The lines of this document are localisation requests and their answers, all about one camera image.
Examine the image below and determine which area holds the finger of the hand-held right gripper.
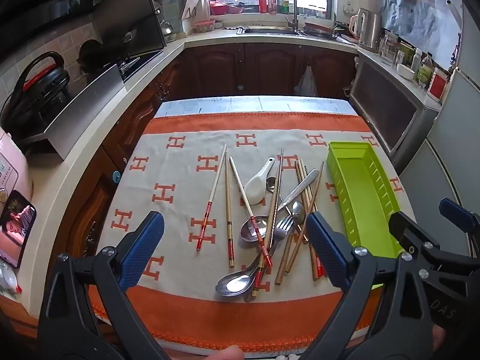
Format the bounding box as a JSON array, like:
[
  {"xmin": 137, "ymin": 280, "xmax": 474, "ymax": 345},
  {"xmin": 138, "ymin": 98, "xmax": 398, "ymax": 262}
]
[
  {"xmin": 439, "ymin": 198, "xmax": 480, "ymax": 234},
  {"xmin": 389, "ymin": 212, "xmax": 442, "ymax": 268}
]

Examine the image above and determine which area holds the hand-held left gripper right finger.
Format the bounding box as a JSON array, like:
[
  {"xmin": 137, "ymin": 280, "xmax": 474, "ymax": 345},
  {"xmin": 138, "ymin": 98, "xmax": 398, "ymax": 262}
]
[{"xmin": 300, "ymin": 212, "xmax": 434, "ymax": 360}]

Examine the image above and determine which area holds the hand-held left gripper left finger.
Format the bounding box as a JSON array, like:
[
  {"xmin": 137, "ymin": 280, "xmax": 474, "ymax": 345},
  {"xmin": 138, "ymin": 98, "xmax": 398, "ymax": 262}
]
[{"xmin": 37, "ymin": 211, "xmax": 177, "ymax": 360}]

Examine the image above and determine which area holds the slim steel spoon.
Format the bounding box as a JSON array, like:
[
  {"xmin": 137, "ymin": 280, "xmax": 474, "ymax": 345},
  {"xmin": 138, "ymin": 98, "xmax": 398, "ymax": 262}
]
[{"xmin": 291, "ymin": 200, "xmax": 310, "ymax": 246}]

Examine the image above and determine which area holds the steel fork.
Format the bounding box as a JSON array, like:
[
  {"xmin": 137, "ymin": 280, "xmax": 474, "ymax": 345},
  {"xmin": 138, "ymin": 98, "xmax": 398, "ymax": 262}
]
[{"xmin": 244, "ymin": 214, "xmax": 297, "ymax": 302}]

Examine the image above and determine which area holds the steel chopstick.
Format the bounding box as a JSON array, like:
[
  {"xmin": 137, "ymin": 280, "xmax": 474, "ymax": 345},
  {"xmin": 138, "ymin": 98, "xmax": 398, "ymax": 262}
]
[
  {"xmin": 262, "ymin": 154, "xmax": 282, "ymax": 259},
  {"xmin": 267, "ymin": 149, "xmax": 284, "ymax": 233}
]

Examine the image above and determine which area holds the green plastic utensil tray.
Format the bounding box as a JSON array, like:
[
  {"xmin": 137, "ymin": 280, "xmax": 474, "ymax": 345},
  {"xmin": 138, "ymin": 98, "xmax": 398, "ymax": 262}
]
[{"xmin": 326, "ymin": 140, "xmax": 407, "ymax": 291}]

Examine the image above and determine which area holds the dark brown chopstick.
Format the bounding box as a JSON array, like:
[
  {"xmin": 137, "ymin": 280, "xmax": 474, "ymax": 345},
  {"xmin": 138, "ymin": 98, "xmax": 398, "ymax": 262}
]
[{"xmin": 252, "ymin": 167, "xmax": 282, "ymax": 298}]

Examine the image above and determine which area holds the handled steel spoon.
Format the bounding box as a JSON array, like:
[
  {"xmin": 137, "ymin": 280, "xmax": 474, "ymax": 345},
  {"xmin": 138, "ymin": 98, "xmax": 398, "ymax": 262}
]
[{"xmin": 239, "ymin": 169, "xmax": 320, "ymax": 242}]

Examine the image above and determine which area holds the small steel spoon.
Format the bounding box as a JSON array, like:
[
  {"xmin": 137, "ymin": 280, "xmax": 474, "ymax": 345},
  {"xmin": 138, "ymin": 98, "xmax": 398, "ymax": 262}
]
[{"xmin": 265, "ymin": 175, "xmax": 297, "ymax": 218}]

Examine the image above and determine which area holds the large steel spoon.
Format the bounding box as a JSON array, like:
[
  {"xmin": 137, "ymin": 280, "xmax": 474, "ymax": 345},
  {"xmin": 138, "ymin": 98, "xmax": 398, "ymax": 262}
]
[{"xmin": 215, "ymin": 255, "xmax": 271, "ymax": 297}]

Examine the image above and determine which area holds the white ceramic spoon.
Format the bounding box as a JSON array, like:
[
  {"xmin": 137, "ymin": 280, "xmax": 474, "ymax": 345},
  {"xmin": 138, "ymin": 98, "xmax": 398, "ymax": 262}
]
[{"xmin": 244, "ymin": 157, "xmax": 277, "ymax": 207}]

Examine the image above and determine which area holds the grey refrigerator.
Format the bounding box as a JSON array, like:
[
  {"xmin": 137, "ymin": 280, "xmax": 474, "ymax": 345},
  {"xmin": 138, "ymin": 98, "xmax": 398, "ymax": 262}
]
[{"xmin": 397, "ymin": 64, "xmax": 480, "ymax": 241}]

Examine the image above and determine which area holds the orange beige printed blanket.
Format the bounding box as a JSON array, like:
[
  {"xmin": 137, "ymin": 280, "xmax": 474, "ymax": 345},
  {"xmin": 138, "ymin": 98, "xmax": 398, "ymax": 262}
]
[{"xmin": 86, "ymin": 112, "xmax": 417, "ymax": 353}]

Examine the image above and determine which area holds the cream kitchen countertop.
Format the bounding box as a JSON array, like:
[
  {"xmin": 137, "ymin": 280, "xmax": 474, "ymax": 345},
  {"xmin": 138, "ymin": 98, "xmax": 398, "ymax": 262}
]
[{"xmin": 19, "ymin": 26, "xmax": 441, "ymax": 297}]

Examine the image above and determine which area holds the grey disinfection cabinet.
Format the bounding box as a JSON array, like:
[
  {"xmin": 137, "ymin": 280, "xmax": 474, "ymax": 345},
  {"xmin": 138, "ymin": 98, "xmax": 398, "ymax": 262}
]
[{"xmin": 349, "ymin": 50, "xmax": 441, "ymax": 173}]

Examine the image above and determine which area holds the red canister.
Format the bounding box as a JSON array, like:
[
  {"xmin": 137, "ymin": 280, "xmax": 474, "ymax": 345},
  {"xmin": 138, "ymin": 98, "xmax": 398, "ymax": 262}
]
[{"xmin": 427, "ymin": 67, "xmax": 449, "ymax": 102}]

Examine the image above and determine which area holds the smartphone with lit screen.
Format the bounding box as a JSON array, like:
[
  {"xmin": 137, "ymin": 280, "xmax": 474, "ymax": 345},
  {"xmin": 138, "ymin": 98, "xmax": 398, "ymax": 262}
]
[{"xmin": 0, "ymin": 190, "xmax": 37, "ymax": 269}]

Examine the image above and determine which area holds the steel splash guard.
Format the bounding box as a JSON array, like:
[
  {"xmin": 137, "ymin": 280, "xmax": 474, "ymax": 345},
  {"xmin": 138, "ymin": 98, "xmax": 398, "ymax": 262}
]
[{"xmin": 43, "ymin": 64, "xmax": 126, "ymax": 160}]

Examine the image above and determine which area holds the yellow label bottle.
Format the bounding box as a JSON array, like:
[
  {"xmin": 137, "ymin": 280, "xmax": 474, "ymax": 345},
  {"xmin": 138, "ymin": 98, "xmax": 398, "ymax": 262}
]
[{"xmin": 417, "ymin": 52, "xmax": 434, "ymax": 89}]

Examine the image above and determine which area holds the pink rice cooker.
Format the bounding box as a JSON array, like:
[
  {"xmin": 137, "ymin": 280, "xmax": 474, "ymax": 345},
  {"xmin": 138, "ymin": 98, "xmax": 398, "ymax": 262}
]
[{"xmin": 0, "ymin": 127, "xmax": 34, "ymax": 211}]

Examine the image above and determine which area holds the pale marbled table cover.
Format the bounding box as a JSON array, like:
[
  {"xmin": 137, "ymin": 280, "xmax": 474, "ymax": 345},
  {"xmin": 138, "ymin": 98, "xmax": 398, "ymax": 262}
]
[{"xmin": 154, "ymin": 97, "xmax": 359, "ymax": 118}]

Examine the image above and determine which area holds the dark glass jar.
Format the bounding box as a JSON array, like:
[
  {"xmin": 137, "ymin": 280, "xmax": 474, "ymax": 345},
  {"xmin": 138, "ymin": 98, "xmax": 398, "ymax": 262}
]
[{"xmin": 397, "ymin": 41, "xmax": 413, "ymax": 64}]

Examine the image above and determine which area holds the hanging plastic bag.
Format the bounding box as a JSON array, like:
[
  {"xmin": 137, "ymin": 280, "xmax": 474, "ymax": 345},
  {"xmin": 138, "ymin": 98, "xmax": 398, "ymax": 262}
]
[{"xmin": 294, "ymin": 65, "xmax": 319, "ymax": 98}]

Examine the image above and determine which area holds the clear glass jar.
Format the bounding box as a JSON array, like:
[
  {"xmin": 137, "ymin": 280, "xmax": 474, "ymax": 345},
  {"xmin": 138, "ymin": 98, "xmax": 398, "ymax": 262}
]
[{"xmin": 379, "ymin": 32, "xmax": 399, "ymax": 66}]

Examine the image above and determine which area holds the gas stove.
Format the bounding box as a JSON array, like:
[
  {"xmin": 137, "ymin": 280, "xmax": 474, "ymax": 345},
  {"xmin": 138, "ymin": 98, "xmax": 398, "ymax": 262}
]
[{"xmin": 118, "ymin": 50, "xmax": 166, "ymax": 83}]

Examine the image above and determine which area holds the black pressure cooker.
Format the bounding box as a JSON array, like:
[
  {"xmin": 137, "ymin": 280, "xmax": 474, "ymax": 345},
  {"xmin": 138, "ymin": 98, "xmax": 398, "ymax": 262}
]
[{"xmin": 0, "ymin": 52, "xmax": 71, "ymax": 136}]

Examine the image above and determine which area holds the steel electric kettle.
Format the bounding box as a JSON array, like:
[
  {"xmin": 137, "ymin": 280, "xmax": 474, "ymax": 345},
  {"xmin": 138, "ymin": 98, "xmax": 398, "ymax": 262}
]
[{"xmin": 349, "ymin": 7, "xmax": 382, "ymax": 53}]

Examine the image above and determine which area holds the small steel teapot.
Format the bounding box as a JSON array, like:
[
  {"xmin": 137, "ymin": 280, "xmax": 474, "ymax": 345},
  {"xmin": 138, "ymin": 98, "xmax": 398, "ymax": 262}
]
[{"xmin": 160, "ymin": 19, "xmax": 176, "ymax": 44}]

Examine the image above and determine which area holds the red frying pan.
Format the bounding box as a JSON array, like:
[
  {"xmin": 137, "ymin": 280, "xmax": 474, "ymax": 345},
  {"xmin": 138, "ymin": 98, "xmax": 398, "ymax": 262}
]
[{"xmin": 304, "ymin": 20, "xmax": 335, "ymax": 35}]

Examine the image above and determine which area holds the steel kitchen sink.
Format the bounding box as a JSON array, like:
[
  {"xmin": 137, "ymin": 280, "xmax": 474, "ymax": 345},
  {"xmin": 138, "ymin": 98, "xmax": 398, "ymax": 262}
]
[{"xmin": 236, "ymin": 26, "xmax": 304, "ymax": 37}]

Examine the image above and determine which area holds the black glass stove panel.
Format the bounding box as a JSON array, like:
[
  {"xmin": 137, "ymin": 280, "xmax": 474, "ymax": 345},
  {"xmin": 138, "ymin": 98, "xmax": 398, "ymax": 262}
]
[{"xmin": 92, "ymin": 0, "xmax": 167, "ymax": 64}]

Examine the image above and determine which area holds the row of small spice jars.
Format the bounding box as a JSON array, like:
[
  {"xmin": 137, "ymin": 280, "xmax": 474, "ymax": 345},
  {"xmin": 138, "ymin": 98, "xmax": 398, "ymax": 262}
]
[{"xmin": 300, "ymin": 5, "xmax": 327, "ymax": 18}]

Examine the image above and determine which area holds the steel kitchen faucet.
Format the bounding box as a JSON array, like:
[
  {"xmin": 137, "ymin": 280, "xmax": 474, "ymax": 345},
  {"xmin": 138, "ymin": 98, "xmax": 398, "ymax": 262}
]
[{"xmin": 280, "ymin": 0, "xmax": 299, "ymax": 31}]

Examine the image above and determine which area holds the pale cutting board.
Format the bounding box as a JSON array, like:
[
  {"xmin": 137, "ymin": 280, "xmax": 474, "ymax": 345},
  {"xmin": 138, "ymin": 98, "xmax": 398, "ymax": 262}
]
[{"xmin": 181, "ymin": 0, "xmax": 211, "ymax": 21}]

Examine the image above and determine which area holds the black range hood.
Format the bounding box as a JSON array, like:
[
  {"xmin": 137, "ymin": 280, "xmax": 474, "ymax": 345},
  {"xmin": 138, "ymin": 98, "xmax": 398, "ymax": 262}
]
[{"xmin": 0, "ymin": 0, "xmax": 94, "ymax": 57}]

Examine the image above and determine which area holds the wall poster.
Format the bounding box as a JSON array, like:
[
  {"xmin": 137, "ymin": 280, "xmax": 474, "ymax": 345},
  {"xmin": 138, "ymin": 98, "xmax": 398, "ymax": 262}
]
[{"xmin": 382, "ymin": 0, "xmax": 464, "ymax": 70}]

